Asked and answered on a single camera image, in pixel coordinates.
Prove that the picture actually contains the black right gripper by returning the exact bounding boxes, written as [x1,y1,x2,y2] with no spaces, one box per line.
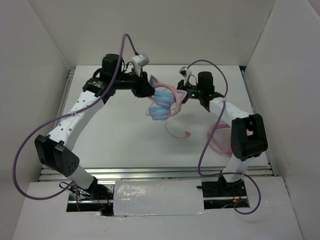
[168,78,204,104]

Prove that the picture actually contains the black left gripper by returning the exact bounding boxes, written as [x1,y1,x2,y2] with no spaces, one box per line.
[112,65,157,98]

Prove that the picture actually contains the pink and blue cat headphones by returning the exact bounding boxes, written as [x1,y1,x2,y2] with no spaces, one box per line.
[146,75,188,121]

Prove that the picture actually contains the thin pink headphone cable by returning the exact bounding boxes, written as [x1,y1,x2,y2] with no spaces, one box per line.
[163,119,192,139]

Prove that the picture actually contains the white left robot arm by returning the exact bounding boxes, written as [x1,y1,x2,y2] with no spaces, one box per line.
[34,54,155,200]

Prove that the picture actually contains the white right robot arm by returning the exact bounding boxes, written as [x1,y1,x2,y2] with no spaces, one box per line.
[177,70,268,196]

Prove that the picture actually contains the silver tape patch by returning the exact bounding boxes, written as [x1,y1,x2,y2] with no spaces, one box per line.
[113,179,205,217]

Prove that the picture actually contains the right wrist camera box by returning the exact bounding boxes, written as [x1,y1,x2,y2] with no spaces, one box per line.
[178,66,192,80]

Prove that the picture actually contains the coiled pink cable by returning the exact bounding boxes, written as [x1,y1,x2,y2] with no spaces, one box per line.
[206,120,234,156]

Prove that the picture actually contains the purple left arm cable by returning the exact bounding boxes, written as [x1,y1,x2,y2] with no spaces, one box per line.
[12,33,140,212]

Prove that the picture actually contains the aluminium rail at table edge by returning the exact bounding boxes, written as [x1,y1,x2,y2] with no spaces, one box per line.
[239,65,280,177]

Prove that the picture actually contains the aluminium front rail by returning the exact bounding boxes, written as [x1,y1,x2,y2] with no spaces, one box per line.
[38,165,274,182]

